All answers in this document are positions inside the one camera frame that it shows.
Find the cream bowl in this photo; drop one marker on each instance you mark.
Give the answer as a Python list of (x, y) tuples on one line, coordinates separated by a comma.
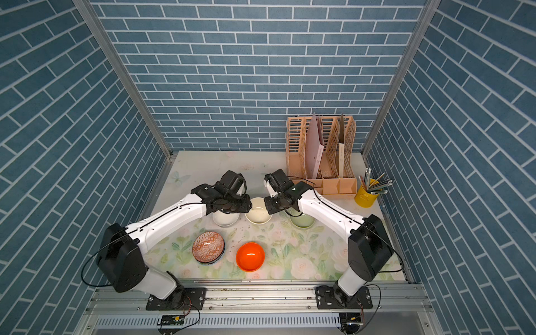
[(258, 214)]

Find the red patterned bowl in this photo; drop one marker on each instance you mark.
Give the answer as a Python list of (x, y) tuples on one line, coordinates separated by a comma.
[(208, 247)]

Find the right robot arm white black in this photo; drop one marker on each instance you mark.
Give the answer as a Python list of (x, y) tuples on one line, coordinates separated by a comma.
[(368, 244)]

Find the green circuit board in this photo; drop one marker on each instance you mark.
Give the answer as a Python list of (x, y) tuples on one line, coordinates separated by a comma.
[(173, 321)]

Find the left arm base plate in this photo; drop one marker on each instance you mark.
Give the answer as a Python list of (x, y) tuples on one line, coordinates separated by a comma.
[(180, 299)]

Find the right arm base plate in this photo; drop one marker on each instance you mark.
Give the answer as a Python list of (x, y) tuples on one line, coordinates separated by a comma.
[(326, 298)]

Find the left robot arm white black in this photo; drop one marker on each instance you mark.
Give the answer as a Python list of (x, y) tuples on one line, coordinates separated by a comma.
[(121, 255)]

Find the yellow pen cup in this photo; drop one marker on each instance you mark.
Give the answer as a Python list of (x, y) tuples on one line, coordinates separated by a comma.
[(363, 198)]

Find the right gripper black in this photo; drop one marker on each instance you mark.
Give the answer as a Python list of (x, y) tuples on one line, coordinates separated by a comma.
[(271, 209)]

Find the white bowl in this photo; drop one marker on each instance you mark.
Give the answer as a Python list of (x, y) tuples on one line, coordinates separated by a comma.
[(225, 220)]

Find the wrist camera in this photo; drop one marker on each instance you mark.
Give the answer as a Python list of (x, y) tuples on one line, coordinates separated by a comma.
[(278, 181), (232, 183)]

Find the peach plastic file organizer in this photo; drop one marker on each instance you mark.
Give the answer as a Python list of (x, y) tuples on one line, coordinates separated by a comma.
[(336, 175)]

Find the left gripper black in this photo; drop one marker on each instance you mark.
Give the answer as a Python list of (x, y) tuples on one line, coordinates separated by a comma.
[(246, 206)]

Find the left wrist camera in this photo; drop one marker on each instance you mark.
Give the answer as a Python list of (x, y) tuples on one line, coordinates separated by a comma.
[(232, 183)]

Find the orange bowl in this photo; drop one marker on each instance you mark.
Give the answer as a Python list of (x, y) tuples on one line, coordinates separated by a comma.
[(250, 257)]

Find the light green bowl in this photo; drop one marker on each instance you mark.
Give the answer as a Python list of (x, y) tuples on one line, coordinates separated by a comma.
[(302, 221)]

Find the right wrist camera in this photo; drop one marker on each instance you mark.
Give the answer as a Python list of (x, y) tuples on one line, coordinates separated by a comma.
[(278, 181)]

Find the aluminium mounting rail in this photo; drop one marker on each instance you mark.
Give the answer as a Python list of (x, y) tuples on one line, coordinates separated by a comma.
[(248, 296)]

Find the pens bundle in cup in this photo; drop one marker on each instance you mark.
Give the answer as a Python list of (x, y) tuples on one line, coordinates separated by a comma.
[(374, 186)]

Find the pink folder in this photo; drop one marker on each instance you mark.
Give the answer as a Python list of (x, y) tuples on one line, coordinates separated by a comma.
[(314, 147)]

